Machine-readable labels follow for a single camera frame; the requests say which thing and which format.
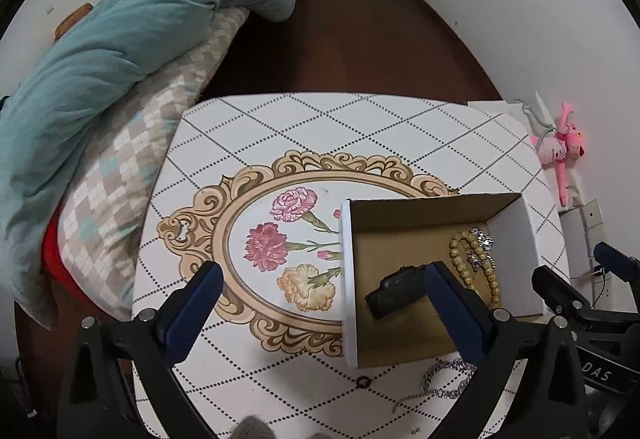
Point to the teal duvet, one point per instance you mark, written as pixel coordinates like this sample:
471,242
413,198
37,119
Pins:
48,121

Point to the pink panther plush toy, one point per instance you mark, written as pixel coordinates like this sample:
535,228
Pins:
558,146

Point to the brown wooden headboard piece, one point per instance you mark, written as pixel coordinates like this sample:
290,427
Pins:
71,20

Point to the red blanket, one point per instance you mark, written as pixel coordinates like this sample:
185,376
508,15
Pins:
52,261

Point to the white wall socket strip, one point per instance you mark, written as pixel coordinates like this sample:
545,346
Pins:
583,228

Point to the white patterned tablecloth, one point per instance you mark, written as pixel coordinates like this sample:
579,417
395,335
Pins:
256,183

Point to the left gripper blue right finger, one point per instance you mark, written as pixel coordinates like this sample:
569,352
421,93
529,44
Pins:
461,311

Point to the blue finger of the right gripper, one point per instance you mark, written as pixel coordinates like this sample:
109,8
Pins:
559,296
612,260

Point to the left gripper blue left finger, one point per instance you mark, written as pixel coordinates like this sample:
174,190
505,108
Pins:
187,310

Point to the checkered bed sheet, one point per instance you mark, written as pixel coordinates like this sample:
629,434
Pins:
103,208

